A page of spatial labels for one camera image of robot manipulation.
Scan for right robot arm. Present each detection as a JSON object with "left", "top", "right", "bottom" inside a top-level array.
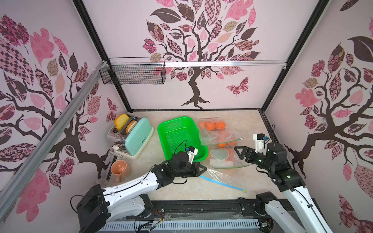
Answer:
[{"left": 234, "top": 143, "right": 332, "bottom": 233}]

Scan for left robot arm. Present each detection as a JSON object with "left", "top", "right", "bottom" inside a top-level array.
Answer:
[{"left": 76, "top": 151, "right": 207, "bottom": 233}]

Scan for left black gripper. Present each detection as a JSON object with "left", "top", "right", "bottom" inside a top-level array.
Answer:
[{"left": 172, "top": 162, "right": 207, "bottom": 177}]

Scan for yellow bread slice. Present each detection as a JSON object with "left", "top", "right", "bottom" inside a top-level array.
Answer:
[{"left": 114, "top": 114, "right": 129, "bottom": 131}]

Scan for pink ceramic mug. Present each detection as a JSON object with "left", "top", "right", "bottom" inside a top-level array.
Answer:
[{"left": 111, "top": 160, "right": 132, "bottom": 183}]

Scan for aluminium rail wall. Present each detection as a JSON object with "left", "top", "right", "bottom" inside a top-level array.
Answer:
[
  {"left": 1, "top": 61, "right": 108, "bottom": 220},
  {"left": 151, "top": 60, "right": 287, "bottom": 68}
]

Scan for orange toast slice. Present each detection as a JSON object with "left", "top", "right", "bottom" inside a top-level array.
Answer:
[{"left": 126, "top": 120, "right": 138, "bottom": 134}]

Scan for far green zip bag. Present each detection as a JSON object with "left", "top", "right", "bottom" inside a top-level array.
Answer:
[{"left": 195, "top": 117, "right": 243, "bottom": 147}]

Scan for near green zip bag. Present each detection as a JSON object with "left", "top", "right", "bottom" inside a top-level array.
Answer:
[{"left": 207, "top": 146, "right": 251, "bottom": 169}]

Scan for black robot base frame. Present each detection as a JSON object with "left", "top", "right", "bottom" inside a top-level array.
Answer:
[{"left": 78, "top": 197, "right": 333, "bottom": 233}]

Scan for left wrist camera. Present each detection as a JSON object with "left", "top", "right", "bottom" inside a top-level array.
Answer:
[{"left": 186, "top": 146, "right": 198, "bottom": 164}]

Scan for oranges in far bag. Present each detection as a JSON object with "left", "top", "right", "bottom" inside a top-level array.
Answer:
[{"left": 199, "top": 121, "right": 226, "bottom": 131}]

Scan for green zip bag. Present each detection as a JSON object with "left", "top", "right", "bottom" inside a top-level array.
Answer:
[
  {"left": 207, "top": 146, "right": 251, "bottom": 169},
  {"left": 195, "top": 117, "right": 243, "bottom": 147}
]

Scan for blue zip clear bag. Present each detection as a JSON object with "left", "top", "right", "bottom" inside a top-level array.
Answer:
[{"left": 199, "top": 169, "right": 247, "bottom": 193}]

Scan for aluminium rail back wall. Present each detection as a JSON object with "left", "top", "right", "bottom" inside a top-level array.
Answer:
[{"left": 151, "top": 60, "right": 287, "bottom": 68}]

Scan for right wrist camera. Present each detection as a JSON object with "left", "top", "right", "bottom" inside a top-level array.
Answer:
[{"left": 253, "top": 133, "right": 270, "bottom": 153}]

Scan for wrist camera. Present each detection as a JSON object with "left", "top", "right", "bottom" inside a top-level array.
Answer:
[
  {"left": 253, "top": 133, "right": 270, "bottom": 153},
  {"left": 186, "top": 146, "right": 198, "bottom": 164}
]

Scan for aluminium rail left wall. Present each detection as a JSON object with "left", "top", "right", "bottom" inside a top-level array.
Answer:
[{"left": 1, "top": 61, "right": 108, "bottom": 220}]

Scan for green plastic basket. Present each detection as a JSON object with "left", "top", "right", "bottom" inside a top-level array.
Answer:
[{"left": 157, "top": 116, "right": 208, "bottom": 162}]

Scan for mint green toaster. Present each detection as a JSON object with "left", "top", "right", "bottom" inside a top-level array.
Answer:
[{"left": 107, "top": 113, "right": 154, "bottom": 160}]

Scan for white slotted cable duct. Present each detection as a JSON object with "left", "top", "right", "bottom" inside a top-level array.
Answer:
[{"left": 99, "top": 219, "right": 260, "bottom": 233}]

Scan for black wire wall basket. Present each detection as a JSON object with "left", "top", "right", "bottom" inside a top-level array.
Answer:
[{"left": 100, "top": 55, "right": 167, "bottom": 85}]

